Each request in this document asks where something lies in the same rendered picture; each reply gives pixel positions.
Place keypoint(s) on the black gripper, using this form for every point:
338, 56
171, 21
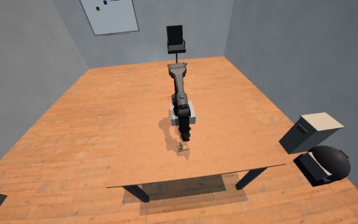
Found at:
185, 133

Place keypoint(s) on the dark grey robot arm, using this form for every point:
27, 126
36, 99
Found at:
179, 99

